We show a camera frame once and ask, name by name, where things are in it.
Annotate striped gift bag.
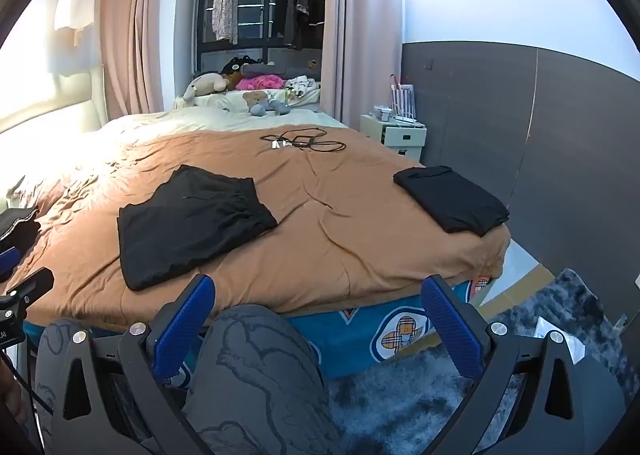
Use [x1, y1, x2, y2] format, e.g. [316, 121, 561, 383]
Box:
[389, 75, 417, 118]

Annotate pink cloth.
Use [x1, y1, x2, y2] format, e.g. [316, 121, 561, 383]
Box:
[235, 75, 286, 92]

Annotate pink curtain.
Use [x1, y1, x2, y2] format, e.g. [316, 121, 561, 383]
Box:
[320, 0, 406, 128]
[100, 0, 193, 118]

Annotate cream plush toy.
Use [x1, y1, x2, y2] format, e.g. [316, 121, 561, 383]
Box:
[181, 72, 233, 108]

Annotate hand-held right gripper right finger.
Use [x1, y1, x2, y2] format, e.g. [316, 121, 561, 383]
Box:
[421, 275, 626, 455]

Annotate black plush toy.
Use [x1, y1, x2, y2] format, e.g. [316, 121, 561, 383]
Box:
[220, 57, 256, 76]

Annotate thin black cable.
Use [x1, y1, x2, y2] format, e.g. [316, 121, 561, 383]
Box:
[0, 349, 53, 418]

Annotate white bedside cabinet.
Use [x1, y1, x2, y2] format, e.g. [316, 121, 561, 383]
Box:
[360, 114, 428, 166]

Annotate hanging floral garment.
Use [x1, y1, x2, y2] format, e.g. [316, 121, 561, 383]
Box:
[212, 0, 240, 44]

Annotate grey shaggy rug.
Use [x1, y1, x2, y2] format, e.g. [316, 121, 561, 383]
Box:
[325, 267, 632, 455]

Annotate dark cloth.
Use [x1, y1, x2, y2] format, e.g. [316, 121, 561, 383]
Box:
[0, 207, 40, 242]

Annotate person's left forearm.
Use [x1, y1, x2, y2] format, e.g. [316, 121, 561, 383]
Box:
[0, 365, 29, 428]

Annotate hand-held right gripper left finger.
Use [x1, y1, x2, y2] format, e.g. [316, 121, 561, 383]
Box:
[47, 274, 217, 455]

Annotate blue printed bed sheet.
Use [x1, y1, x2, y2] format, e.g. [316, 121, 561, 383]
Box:
[25, 276, 493, 386]

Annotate dark window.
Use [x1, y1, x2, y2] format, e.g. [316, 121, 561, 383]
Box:
[192, 0, 326, 76]

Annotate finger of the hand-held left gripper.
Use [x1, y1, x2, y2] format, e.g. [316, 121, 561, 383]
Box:
[0, 246, 22, 283]
[4, 267, 55, 308]

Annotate white printed cloth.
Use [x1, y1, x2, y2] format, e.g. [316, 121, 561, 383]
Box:
[285, 76, 321, 98]

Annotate white plastic bag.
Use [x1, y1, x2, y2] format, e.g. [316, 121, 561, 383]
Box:
[532, 317, 587, 364]

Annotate brown blanket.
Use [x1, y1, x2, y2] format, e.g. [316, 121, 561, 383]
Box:
[0, 124, 512, 331]

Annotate person's right leg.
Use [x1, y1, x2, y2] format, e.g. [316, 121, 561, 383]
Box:
[180, 304, 346, 455]

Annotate tangled black cables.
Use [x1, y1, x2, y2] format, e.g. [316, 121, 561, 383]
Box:
[260, 127, 347, 154]

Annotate black pants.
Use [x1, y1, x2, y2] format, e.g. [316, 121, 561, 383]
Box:
[116, 165, 279, 292]
[393, 166, 511, 238]

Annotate folded black pants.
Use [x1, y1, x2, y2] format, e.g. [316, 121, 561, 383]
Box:
[393, 166, 511, 238]

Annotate white padded headboard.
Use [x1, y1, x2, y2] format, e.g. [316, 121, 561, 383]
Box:
[0, 97, 108, 196]

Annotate cream bed sheet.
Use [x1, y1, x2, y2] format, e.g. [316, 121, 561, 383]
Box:
[102, 102, 351, 136]

